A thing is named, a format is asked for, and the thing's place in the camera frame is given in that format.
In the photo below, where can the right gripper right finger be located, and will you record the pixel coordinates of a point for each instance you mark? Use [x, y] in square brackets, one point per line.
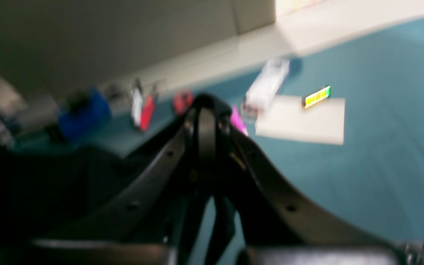
[273, 211]

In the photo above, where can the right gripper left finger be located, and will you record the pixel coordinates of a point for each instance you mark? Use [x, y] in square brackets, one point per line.
[114, 221]

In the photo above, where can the black t-shirt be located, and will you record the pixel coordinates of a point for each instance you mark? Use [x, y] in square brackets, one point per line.
[41, 192]

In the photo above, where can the white paper sheet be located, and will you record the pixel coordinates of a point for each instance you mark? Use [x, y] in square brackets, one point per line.
[285, 118]

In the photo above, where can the pink marker package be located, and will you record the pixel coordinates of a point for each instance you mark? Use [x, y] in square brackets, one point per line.
[237, 122]

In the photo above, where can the blue table clamp box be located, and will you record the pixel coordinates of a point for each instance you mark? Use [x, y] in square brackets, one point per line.
[87, 110]

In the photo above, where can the white marker pen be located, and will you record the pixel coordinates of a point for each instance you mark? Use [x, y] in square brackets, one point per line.
[136, 102]

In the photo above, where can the red tape roll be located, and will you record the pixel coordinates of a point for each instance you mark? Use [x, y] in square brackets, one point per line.
[181, 102]

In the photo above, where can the light blue table cloth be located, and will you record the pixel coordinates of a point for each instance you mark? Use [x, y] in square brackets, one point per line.
[374, 181]

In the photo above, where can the white blister pack card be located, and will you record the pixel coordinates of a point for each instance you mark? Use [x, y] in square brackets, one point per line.
[266, 85]

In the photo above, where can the red handled screwdriver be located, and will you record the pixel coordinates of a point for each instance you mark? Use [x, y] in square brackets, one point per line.
[148, 108]

